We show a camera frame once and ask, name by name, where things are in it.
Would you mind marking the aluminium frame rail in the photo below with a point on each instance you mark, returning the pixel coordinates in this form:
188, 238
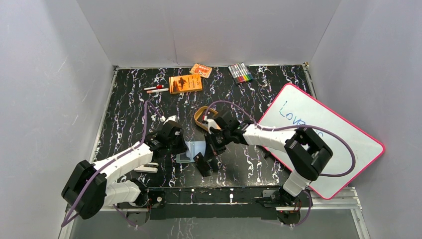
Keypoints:
347, 199

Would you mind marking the black whiteboard clip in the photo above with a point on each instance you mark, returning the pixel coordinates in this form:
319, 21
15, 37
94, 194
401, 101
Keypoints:
267, 154

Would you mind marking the white marker pen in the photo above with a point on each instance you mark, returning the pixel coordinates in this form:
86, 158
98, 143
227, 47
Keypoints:
157, 90

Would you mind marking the white whiteboard eraser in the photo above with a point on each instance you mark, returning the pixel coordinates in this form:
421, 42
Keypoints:
148, 168

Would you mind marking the small orange card pack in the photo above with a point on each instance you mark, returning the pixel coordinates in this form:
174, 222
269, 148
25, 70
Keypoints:
202, 70

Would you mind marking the red capped marker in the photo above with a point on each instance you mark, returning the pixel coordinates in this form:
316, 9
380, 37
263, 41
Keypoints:
154, 88

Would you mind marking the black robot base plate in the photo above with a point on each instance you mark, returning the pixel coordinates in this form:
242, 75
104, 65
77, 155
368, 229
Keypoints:
214, 201

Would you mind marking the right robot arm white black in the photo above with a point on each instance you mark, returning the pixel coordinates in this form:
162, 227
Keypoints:
307, 152

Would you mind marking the tan oval tray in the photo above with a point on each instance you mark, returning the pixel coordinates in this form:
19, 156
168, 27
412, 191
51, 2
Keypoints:
200, 114

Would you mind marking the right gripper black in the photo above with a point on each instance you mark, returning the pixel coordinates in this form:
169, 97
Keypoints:
212, 150

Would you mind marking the coloured marker set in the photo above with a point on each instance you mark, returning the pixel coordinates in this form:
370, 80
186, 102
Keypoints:
240, 73

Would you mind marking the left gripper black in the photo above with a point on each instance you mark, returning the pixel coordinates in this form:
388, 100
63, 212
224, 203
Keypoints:
179, 143

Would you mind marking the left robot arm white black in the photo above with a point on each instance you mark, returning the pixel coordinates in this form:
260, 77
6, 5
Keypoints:
92, 186

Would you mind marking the pink framed whiteboard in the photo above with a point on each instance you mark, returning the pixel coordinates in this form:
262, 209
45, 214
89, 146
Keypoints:
292, 106

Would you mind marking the black credit card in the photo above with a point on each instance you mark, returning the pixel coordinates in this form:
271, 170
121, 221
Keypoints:
202, 165

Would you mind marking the orange book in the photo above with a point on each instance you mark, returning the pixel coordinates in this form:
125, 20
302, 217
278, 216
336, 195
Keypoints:
185, 84

